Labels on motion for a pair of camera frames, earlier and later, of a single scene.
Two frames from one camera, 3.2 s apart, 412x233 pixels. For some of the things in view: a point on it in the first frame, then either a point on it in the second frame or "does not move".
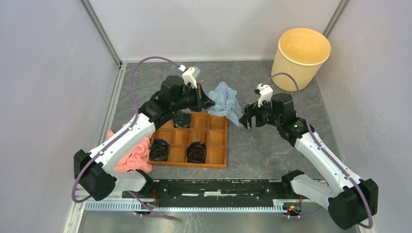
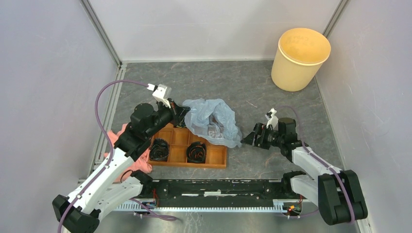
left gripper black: [203, 102] -> [181, 110]
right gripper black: [254, 111] -> [259, 129]
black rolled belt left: [159, 150] does not move
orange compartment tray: [212, 130] does not move
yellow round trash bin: [301, 53] does not move
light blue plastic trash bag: [226, 105] -> [213, 120]
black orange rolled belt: [196, 152] does not move
